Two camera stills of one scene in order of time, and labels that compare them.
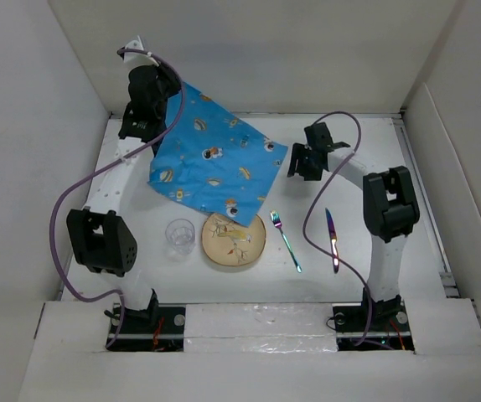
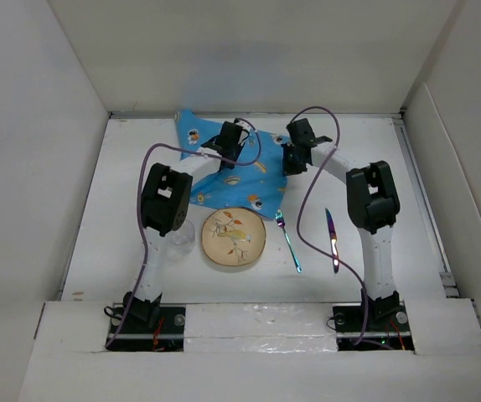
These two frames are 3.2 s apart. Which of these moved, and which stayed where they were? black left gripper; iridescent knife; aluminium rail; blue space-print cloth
Moved: blue space-print cloth; black left gripper
Stayed: aluminium rail; iridescent knife
